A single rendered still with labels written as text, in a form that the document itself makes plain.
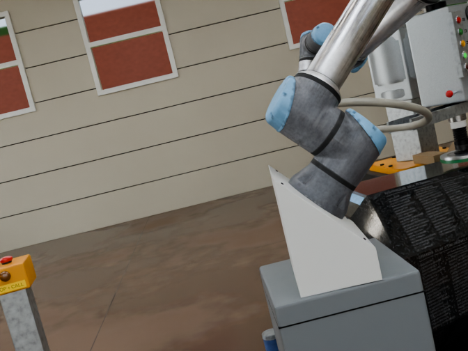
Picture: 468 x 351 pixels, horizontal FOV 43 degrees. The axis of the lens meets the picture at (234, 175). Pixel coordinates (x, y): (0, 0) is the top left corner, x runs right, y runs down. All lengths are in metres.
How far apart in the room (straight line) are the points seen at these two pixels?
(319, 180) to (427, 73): 1.31
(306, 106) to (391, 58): 2.02
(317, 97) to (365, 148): 0.19
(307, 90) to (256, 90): 7.09
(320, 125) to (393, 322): 0.56
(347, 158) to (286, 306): 0.44
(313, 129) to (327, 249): 0.33
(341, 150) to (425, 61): 1.27
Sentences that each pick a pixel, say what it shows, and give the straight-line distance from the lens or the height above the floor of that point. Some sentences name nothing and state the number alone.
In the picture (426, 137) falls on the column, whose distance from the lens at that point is 3.75.
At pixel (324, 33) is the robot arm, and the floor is 1.56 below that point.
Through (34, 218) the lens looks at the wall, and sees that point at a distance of 9.16.
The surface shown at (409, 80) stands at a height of 1.26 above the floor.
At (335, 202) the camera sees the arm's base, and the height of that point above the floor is 1.06.
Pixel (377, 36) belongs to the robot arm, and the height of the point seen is 1.49.
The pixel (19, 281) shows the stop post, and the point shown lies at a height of 1.03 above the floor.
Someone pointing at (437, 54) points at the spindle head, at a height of 1.38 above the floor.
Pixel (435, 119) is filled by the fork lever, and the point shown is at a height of 1.11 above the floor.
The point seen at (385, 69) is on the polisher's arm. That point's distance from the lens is 3.63.
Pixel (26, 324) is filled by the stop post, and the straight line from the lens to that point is 1.93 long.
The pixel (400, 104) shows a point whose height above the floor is 1.24.
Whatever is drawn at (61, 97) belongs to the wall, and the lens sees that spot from 8.90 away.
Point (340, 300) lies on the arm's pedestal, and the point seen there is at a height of 0.82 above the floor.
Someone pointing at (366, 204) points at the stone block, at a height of 0.81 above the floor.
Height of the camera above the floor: 1.40
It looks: 7 degrees down
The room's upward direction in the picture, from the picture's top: 14 degrees counter-clockwise
